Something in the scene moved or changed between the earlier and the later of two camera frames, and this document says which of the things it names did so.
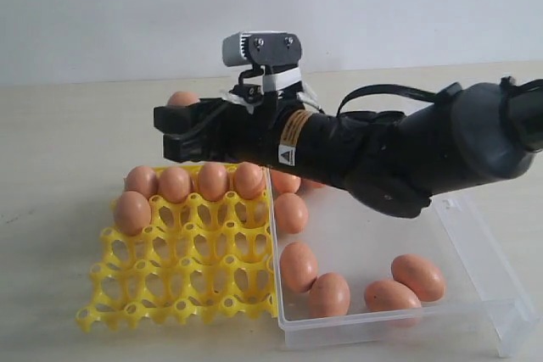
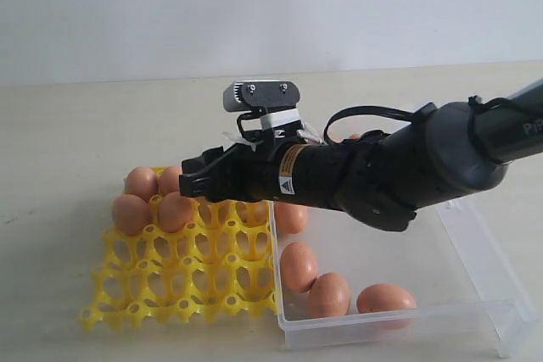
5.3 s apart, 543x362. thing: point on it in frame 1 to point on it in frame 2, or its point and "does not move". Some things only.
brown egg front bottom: x=329 y=296 does not move
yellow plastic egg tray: x=198 y=261 does not move
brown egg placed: x=174 y=184 does not move
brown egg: x=298 y=266 does not move
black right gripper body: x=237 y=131 to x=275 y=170
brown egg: x=291 y=212 does not move
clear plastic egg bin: x=345 y=276 does not move
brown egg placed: x=131 y=213 does not move
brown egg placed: x=183 y=98 to x=175 y=211
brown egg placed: x=142 y=180 does not move
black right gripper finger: x=198 y=145 to x=207 y=183
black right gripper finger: x=185 y=119 to x=193 y=164
